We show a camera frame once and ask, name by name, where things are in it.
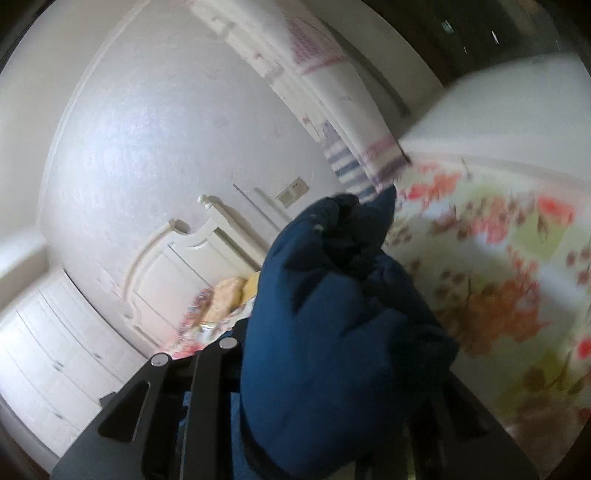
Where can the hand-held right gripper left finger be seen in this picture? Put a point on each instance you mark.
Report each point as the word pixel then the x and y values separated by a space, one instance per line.
pixel 207 392

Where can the cream wooden headboard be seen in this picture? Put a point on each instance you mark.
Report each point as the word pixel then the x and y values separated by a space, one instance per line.
pixel 184 267

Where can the floral bedsheet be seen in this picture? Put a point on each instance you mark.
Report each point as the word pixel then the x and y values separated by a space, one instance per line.
pixel 508 277

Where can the silver pole lamp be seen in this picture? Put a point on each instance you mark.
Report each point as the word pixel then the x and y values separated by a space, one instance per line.
pixel 258 206

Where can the plain yellow pillow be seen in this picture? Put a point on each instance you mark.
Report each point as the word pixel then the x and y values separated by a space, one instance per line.
pixel 251 288

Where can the white wardrobe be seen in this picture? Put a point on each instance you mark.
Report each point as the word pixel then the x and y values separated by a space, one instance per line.
pixel 55 360

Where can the grey wall switch plate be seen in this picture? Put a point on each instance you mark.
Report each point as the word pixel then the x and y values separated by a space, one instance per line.
pixel 292 191

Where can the boat print curtain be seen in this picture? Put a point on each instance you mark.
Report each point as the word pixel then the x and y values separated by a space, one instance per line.
pixel 351 152

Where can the white ledge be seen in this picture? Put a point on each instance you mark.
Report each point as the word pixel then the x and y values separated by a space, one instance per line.
pixel 508 115

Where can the yellow checked pillow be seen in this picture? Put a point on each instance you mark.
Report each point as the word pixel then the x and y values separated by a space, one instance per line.
pixel 224 297

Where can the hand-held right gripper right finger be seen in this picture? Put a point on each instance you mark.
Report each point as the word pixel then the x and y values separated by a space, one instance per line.
pixel 461 443

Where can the dark window pane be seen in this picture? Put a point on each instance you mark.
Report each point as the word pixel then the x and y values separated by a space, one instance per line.
pixel 461 37

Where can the blue padded jacket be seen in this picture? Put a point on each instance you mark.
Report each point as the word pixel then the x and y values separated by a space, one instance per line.
pixel 323 346

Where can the embroidered floral pillow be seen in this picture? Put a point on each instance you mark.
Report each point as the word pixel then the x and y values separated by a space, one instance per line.
pixel 196 311

